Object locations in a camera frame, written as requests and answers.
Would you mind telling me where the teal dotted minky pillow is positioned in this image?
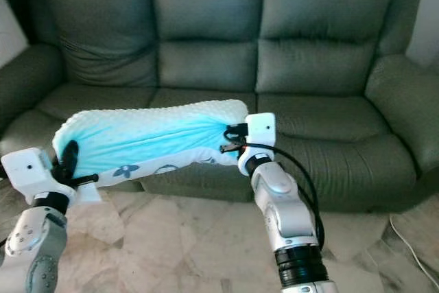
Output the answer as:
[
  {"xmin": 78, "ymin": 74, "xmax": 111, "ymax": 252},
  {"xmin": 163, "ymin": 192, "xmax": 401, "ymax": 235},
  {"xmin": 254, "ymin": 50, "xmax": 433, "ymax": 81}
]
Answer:
[{"xmin": 51, "ymin": 98, "xmax": 250, "ymax": 204}]

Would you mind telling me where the dark green leather sofa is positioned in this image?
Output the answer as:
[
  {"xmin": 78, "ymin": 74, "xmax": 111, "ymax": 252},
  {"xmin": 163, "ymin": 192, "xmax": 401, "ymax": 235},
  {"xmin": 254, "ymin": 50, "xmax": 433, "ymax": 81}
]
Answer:
[{"xmin": 0, "ymin": 0, "xmax": 439, "ymax": 214}]

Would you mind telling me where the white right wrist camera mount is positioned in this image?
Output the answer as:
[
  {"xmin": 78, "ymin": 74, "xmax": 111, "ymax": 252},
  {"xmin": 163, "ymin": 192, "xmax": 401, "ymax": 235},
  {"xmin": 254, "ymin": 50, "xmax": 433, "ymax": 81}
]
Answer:
[{"xmin": 236, "ymin": 112, "xmax": 277, "ymax": 176}]

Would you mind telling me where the white power cable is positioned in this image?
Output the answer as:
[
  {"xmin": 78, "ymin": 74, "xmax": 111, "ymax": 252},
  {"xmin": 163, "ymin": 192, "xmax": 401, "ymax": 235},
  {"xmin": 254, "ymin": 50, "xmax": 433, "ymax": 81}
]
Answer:
[{"xmin": 388, "ymin": 213, "xmax": 439, "ymax": 274}]

